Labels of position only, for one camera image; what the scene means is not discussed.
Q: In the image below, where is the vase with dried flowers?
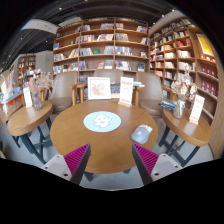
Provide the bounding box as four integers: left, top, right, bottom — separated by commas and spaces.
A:
26, 72, 54, 111
171, 65, 197, 119

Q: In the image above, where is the left book display table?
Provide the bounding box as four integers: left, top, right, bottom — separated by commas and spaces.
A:
0, 72, 24, 113

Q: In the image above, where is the small white sign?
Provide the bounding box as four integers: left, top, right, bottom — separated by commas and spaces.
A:
189, 95, 205, 124
23, 87, 32, 108

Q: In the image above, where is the white framed picture sign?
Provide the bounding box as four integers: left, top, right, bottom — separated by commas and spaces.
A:
88, 77, 111, 100

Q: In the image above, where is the central wooden bookshelf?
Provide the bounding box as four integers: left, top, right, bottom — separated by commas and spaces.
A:
52, 17, 149, 77

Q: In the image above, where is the right small white sign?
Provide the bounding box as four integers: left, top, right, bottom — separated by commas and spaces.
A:
189, 95, 205, 124

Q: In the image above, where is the left vase with dried flowers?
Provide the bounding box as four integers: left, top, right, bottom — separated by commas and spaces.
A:
26, 72, 54, 111

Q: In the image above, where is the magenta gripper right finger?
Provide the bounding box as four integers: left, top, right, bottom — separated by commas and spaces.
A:
131, 143, 183, 186

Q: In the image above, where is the right wooden side table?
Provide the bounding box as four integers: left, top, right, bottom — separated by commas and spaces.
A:
159, 108, 212, 167

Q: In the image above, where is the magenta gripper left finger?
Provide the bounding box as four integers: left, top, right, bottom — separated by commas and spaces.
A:
41, 143, 92, 186

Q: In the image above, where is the right grey armchair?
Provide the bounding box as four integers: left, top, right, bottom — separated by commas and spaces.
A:
134, 72, 165, 118

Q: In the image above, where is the grey armchair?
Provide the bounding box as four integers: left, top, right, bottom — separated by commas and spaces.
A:
49, 71, 77, 114
134, 72, 165, 118
92, 68, 125, 100

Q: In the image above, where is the right vase with dried flowers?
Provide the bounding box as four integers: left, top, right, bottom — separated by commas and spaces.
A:
171, 65, 197, 119

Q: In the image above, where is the stack of books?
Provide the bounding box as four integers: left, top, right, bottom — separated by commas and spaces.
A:
159, 100, 176, 111

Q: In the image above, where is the left grey armchair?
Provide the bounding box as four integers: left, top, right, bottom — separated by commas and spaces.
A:
49, 71, 77, 114

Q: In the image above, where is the middle grey armchair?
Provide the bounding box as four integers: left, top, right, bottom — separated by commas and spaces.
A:
92, 68, 125, 100

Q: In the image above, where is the white red standing sign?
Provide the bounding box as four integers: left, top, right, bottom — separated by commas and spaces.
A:
118, 77, 133, 107

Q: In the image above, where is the round wooden centre table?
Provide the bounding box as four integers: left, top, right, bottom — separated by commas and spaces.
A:
50, 100, 158, 174

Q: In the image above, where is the round light blue mousepad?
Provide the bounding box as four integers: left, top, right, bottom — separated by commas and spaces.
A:
83, 111, 121, 133

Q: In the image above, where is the right wooden bookshelf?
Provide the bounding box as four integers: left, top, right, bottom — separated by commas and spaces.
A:
149, 16, 224, 158

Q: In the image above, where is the wooden side table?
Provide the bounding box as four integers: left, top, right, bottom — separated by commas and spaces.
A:
7, 101, 53, 164
159, 108, 212, 167

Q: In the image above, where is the far left bookshelf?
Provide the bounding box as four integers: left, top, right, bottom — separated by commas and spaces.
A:
17, 55, 36, 87

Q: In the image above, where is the left wooden side table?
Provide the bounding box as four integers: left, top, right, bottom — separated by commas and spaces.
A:
7, 101, 53, 164

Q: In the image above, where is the left small white sign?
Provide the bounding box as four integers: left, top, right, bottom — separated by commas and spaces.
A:
23, 87, 32, 108

